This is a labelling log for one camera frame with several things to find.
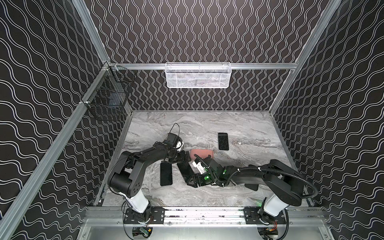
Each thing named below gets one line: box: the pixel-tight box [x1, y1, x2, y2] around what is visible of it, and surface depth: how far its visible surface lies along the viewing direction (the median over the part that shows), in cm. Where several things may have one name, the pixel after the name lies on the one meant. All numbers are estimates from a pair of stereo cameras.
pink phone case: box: [190, 149, 214, 160], surface depth 101 cm
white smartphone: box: [218, 132, 229, 151], surface depth 105 cm
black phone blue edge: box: [160, 162, 173, 186], surface depth 90 cm
